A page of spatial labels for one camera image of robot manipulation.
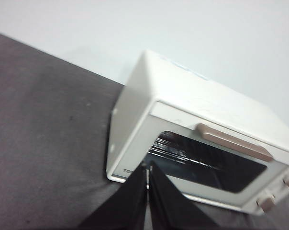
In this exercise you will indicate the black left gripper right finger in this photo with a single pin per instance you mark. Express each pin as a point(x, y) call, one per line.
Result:
point(168, 208)

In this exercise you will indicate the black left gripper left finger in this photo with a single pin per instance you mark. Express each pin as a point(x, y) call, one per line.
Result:
point(127, 206)

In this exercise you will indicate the white toaster oven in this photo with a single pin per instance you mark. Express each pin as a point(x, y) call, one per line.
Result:
point(182, 83)

